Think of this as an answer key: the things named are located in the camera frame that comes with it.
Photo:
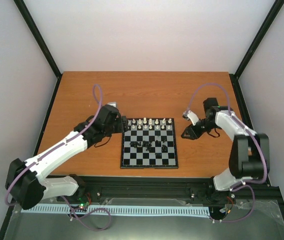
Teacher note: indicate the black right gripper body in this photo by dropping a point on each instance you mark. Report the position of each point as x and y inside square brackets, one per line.
[209, 125]

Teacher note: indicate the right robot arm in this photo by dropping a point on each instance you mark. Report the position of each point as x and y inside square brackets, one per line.
[249, 156]

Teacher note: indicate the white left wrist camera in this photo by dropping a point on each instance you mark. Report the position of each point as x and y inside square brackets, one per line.
[113, 104]

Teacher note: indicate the black and white chessboard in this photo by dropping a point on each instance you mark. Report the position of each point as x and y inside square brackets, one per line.
[159, 131]

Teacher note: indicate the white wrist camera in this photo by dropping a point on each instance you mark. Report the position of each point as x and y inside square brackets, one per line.
[113, 104]
[190, 116]

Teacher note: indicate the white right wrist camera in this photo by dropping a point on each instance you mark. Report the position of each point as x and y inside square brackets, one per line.
[190, 116]

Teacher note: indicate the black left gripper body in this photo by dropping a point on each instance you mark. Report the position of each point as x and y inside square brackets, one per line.
[122, 128]

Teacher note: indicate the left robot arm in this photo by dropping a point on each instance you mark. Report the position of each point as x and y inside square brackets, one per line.
[28, 181]

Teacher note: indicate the white slotted cable duct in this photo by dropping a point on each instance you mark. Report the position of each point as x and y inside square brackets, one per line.
[122, 210]

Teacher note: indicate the black aluminium frame rail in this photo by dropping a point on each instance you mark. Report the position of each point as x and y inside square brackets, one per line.
[191, 190]

